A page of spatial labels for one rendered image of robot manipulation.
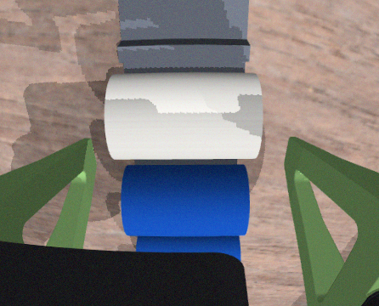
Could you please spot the white cylinder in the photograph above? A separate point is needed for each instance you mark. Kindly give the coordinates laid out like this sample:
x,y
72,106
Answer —
x,y
184,115

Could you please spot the blue cylinder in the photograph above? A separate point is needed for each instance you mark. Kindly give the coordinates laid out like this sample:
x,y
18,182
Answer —
x,y
185,200
224,244

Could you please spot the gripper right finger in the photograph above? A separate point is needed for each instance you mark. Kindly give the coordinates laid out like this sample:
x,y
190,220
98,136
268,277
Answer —
x,y
355,189

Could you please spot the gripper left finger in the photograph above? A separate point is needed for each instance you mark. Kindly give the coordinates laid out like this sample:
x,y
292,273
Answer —
x,y
25,190

